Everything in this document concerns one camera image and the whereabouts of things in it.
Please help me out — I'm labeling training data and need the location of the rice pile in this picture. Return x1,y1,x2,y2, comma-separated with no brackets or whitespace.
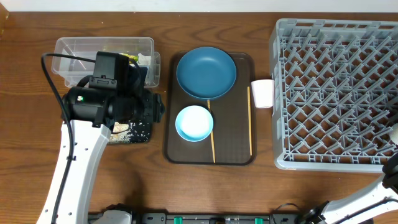
108,121,152,144

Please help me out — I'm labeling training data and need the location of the white tissue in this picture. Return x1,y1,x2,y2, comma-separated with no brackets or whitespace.
137,53,152,67

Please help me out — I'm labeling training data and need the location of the yellow green snack wrapper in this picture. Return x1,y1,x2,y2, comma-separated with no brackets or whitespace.
120,53,139,62

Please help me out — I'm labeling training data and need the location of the light blue bowl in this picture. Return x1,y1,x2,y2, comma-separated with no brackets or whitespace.
175,105,214,142

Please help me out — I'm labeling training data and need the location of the pink cup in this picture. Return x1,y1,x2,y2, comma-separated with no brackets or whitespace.
251,79,274,109

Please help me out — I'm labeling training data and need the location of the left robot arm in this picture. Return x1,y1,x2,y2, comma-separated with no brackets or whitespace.
37,119,150,223

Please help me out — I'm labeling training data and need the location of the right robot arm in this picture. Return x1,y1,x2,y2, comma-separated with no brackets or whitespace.
295,154,397,224

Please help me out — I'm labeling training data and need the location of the grey dishwasher rack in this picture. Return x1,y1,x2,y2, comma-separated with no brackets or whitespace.
269,18,397,173

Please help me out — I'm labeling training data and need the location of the black tray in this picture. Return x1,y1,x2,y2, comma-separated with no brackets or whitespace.
109,89,154,144

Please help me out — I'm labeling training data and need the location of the left wooden chopstick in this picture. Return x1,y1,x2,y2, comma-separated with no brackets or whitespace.
207,100,216,164

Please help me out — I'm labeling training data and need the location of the wooden chopstick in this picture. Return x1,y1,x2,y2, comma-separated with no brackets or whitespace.
207,100,216,164
247,86,252,156

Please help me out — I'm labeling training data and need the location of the dark blue plate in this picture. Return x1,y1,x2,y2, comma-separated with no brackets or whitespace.
176,47,237,100

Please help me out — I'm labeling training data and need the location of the clear plastic bin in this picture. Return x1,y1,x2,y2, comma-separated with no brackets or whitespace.
52,37,160,88

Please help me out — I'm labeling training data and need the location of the brown serving tray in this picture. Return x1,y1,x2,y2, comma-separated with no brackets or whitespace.
163,52,256,166

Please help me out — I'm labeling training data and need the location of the right wooden chopstick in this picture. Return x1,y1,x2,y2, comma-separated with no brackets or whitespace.
247,86,252,156

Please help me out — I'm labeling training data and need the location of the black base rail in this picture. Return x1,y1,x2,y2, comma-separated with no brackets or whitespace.
88,203,312,224

